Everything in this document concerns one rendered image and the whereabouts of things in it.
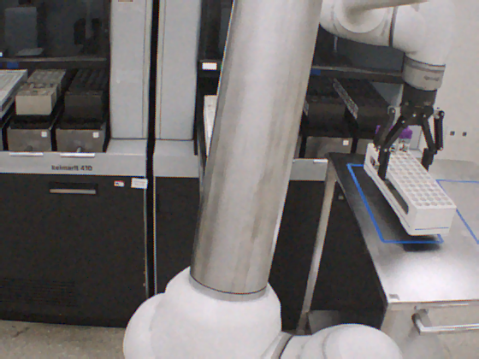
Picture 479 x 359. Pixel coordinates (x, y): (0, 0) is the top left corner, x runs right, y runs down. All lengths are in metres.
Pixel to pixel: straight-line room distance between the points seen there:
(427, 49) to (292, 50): 0.56
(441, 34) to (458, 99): 2.03
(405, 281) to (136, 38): 0.96
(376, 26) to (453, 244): 0.48
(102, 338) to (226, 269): 1.40
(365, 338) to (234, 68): 0.35
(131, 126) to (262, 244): 1.03
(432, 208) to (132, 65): 0.90
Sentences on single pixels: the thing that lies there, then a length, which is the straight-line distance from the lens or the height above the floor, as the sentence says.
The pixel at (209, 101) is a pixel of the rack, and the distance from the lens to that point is 1.60.
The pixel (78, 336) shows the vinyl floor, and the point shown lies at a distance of 2.04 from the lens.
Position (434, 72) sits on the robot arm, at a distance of 1.15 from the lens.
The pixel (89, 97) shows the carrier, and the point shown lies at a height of 0.88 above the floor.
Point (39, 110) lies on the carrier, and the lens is 1.65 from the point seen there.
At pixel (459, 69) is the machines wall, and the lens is 3.08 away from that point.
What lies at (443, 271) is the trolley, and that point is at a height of 0.82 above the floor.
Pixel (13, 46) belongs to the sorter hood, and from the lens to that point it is 1.61.
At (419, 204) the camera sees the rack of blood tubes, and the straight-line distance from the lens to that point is 1.14.
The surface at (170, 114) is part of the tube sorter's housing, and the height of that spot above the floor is 0.82.
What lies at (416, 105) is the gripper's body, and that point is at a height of 1.07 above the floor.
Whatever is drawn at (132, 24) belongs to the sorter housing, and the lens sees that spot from 1.54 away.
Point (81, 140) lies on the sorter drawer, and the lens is 1.57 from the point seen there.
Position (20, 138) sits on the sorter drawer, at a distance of 1.61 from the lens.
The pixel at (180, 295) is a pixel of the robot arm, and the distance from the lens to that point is 0.69.
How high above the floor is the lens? 1.44
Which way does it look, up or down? 29 degrees down
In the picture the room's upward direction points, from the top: 5 degrees clockwise
